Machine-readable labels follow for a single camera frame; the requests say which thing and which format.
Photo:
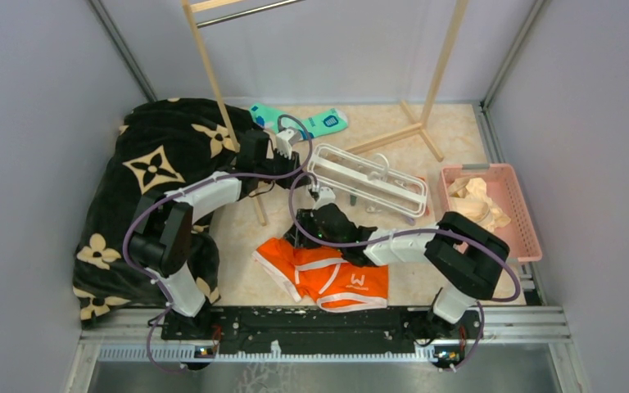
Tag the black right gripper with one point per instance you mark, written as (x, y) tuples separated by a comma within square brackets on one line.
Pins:
[(299, 240)]

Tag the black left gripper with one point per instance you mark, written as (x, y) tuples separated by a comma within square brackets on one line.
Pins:
[(291, 164)]

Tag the orange underwear white trim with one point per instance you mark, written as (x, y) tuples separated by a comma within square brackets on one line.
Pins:
[(322, 275)]

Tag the white plastic clip hanger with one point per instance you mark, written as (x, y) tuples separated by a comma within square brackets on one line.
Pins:
[(372, 180)]

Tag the wooden drying rack frame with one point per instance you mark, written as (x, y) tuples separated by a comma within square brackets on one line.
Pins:
[(419, 126)]

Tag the pink perforated plastic basket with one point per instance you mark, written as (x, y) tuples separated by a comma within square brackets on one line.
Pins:
[(504, 189)]

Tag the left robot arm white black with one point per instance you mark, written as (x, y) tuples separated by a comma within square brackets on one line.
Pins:
[(159, 239)]

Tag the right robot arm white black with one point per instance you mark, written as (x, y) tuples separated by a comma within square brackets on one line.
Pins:
[(470, 257)]

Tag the green patterned sock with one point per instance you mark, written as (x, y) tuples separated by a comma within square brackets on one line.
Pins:
[(322, 124)]

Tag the black floral blanket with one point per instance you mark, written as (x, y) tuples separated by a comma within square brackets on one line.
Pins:
[(161, 147)]

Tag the beige cloth in basket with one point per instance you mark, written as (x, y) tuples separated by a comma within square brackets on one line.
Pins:
[(468, 196)]

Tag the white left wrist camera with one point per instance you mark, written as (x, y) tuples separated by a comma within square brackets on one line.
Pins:
[(285, 140)]

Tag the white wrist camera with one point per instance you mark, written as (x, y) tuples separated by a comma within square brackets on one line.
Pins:
[(285, 140), (321, 195)]

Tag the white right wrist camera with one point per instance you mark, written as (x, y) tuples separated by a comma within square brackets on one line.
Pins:
[(321, 195)]

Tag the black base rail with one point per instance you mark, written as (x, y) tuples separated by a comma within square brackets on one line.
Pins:
[(307, 334)]

